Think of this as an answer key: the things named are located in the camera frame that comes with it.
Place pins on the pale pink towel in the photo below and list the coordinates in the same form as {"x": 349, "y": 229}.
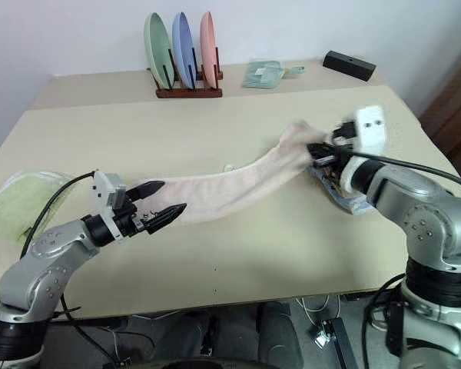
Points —
{"x": 238, "y": 188}

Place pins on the small green tag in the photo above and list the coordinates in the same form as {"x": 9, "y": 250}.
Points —
{"x": 296, "y": 70}

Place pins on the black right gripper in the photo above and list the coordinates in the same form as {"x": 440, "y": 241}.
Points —
{"x": 343, "y": 134}

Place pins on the black rectangular box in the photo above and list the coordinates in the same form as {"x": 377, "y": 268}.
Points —
{"x": 349, "y": 65}

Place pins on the green packaged cloth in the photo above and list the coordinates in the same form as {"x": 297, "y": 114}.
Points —
{"x": 261, "y": 74}

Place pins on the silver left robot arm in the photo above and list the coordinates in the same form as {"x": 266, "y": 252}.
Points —
{"x": 42, "y": 265}

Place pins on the green plate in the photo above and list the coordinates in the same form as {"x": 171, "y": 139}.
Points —
{"x": 156, "y": 50}

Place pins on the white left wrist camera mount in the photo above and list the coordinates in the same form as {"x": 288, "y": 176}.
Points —
{"x": 104, "y": 190}

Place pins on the light blue towel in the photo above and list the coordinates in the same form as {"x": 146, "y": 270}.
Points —
{"x": 342, "y": 196}

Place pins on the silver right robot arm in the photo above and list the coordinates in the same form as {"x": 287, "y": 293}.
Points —
{"x": 422, "y": 215}

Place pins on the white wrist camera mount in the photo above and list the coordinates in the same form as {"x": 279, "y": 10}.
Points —
{"x": 104, "y": 190}
{"x": 370, "y": 127}

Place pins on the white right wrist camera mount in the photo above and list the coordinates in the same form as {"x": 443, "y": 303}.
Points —
{"x": 370, "y": 127}

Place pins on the dark rounded shape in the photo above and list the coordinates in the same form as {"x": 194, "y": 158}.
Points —
{"x": 280, "y": 338}

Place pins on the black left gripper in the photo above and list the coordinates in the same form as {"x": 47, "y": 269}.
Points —
{"x": 126, "y": 222}

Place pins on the dark wooden plate rack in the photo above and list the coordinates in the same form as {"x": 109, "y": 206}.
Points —
{"x": 188, "y": 92}

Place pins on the black metal bar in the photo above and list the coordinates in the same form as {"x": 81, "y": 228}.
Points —
{"x": 336, "y": 342}

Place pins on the light green towel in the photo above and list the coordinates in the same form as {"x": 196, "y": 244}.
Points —
{"x": 15, "y": 203}

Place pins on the blue plate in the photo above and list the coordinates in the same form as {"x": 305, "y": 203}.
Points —
{"x": 182, "y": 48}

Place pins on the pink plate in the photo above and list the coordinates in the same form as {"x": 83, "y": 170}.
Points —
{"x": 208, "y": 48}

